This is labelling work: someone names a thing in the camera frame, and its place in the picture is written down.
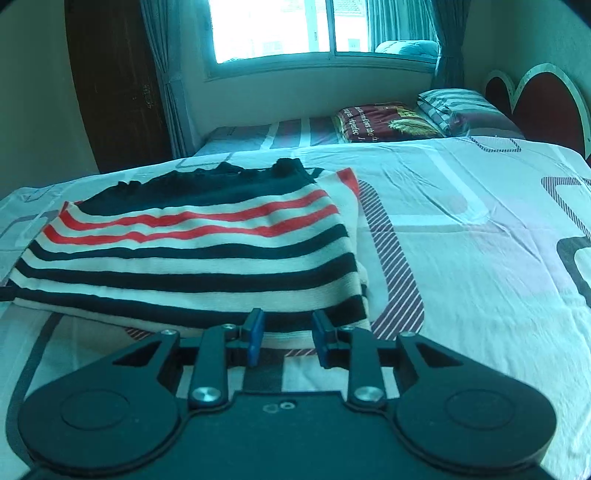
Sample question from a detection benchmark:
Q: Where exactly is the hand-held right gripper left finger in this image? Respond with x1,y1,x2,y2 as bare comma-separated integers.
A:
112,308,266,411

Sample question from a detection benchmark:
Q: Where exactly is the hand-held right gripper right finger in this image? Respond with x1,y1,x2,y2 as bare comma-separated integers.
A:
312,309,463,411

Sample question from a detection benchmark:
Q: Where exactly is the striped knit sweater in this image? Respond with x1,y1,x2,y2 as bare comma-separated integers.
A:
0,158,371,347

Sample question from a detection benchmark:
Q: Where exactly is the patterned white bed sheet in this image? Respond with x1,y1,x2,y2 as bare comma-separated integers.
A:
0,136,591,480

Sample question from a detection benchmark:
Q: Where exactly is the striped mattress cover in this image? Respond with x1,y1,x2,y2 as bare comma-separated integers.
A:
194,116,346,157

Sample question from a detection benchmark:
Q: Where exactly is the dark red printed pillow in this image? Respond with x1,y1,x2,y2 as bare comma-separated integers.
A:
335,102,445,144

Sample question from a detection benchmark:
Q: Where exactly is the striped pillow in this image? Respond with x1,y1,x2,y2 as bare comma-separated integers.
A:
417,88,526,140

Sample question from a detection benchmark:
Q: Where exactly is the teal curtain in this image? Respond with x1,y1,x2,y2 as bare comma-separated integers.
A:
430,0,472,89
137,0,205,158

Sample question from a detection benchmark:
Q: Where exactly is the dark wooden door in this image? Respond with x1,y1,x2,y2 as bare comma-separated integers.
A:
64,0,174,175

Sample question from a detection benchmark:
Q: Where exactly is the sliding glass window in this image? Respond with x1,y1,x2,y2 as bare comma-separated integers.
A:
202,0,445,80

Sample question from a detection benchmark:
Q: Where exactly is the sheer curtain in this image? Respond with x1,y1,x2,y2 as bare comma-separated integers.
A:
368,0,439,47

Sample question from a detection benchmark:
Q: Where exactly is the heart-shaped red headboard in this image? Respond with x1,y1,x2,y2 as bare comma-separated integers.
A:
485,63,591,168

